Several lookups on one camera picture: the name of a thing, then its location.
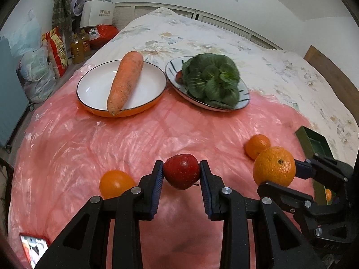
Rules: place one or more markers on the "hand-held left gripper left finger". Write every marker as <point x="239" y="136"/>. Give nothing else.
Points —
<point x="157" y="190"/>

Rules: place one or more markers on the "wooden headboard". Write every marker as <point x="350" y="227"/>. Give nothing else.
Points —
<point x="331" y="70"/>

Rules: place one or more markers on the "patterned white plate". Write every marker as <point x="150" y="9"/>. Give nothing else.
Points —
<point x="174" y="70"/>

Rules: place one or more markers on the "purple fan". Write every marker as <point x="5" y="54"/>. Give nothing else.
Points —
<point x="77" y="5"/>

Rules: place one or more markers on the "smartphone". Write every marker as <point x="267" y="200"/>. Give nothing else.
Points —
<point x="33" y="248"/>

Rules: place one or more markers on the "red apple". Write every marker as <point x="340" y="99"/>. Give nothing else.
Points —
<point x="182" y="171"/>
<point x="179" y="77"/>

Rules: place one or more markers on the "red plastic bag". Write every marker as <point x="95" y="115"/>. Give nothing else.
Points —
<point x="108" y="32"/>

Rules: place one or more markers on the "white paper bag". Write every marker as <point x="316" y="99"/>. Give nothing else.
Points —
<point x="98" y="14"/>

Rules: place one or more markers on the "plaid scarf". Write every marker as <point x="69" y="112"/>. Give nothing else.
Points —
<point x="60" y="2"/>

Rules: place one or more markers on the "orange rice bag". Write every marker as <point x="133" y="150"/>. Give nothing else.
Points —
<point x="57" y="53"/>

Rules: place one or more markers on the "light blue plastic bag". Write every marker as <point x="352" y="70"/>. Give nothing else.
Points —
<point x="22" y="36"/>

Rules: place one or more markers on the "orange rimmed white plate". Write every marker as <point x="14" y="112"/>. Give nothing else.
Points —
<point x="92" y="89"/>

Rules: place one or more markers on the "blue suitcase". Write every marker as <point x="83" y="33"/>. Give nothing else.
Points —
<point x="11" y="98"/>

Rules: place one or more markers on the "green leafy vegetable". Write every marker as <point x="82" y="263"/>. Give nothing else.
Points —
<point x="213" y="81"/>

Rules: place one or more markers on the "green tray box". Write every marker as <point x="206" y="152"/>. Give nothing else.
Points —
<point x="314" y="143"/>

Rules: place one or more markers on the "small white plastic bag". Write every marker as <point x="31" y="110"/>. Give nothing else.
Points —
<point x="94" y="34"/>

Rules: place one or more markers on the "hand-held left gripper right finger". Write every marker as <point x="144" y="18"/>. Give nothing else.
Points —
<point x="204" y="190"/>

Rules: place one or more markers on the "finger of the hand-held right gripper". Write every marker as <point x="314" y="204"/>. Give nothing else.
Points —
<point x="303" y="169"/>
<point x="280" y="193"/>

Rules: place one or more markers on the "carrot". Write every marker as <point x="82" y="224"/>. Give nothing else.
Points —
<point x="126" y="81"/>

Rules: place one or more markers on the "pink plastic sheet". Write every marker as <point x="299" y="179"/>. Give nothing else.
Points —
<point x="168" y="134"/>

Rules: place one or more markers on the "white slatted radiator cover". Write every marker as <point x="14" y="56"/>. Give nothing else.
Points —
<point x="126" y="14"/>

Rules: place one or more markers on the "cooking oil bottle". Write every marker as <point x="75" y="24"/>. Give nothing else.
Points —
<point x="85" y="44"/>
<point x="75" y="50"/>

